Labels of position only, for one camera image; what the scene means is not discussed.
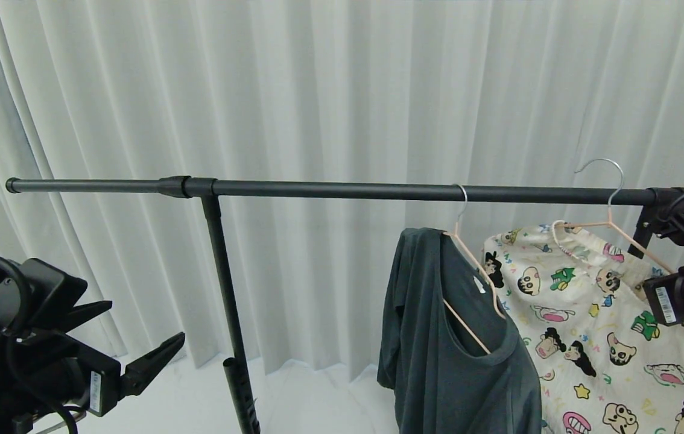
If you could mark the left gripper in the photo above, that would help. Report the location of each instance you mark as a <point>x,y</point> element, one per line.
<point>52,386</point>

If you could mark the cream printed garment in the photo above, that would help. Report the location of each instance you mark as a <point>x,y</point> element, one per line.
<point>607,319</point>

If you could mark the pink clothes hanger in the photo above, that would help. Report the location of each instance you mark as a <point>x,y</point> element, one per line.
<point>468,256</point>
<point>609,214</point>

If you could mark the dark grey shirt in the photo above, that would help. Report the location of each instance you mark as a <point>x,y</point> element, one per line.
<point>438,374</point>

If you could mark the black clothes rack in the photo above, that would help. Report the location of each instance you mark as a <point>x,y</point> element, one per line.
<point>318,190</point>

